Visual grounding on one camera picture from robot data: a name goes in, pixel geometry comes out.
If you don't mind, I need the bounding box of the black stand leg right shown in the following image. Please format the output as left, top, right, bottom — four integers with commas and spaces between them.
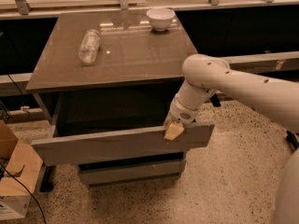
210, 94, 221, 107

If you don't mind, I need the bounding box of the grey drawer cabinet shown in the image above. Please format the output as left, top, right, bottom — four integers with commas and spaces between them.
25, 8, 199, 189

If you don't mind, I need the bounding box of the white ceramic bowl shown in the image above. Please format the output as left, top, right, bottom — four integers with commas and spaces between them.
146, 7, 175, 31

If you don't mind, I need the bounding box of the grey drawer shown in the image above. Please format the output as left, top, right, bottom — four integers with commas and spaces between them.
32, 90, 214, 166
78, 159, 186, 186

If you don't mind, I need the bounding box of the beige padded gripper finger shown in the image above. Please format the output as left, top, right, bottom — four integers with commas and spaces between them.
164, 121, 184, 140

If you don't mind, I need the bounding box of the cardboard box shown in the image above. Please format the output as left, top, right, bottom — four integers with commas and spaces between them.
0, 120, 43, 220

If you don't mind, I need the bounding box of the metal window railing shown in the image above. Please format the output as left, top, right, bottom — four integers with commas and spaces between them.
0, 0, 299, 21

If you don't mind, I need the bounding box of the black cable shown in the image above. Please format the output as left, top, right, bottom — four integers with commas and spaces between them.
0, 161, 48, 224

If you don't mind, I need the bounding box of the black stand leg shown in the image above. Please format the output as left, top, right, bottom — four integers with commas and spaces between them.
210, 94, 221, 107
39, 166, 55, 192

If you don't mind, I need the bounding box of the grey bottom drawer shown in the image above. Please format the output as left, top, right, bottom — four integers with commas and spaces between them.
78, 159, 186, 186

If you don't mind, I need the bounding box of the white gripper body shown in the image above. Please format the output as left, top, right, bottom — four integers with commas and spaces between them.
166, 94, 198, 124

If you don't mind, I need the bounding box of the grey top drawer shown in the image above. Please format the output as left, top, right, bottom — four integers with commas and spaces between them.
32, 90, 214, 166

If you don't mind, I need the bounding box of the black base leg far right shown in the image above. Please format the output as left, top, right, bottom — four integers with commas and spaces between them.
286, 132, 299, 149

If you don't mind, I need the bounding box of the clear plastic bottle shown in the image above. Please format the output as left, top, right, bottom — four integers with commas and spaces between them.
78, 29, 101, 64

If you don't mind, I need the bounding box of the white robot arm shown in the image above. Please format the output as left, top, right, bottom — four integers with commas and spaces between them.
164, 54, 299, 224

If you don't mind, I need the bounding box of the black stand leg left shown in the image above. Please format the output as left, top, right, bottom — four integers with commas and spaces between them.
39, 166, 55, 192

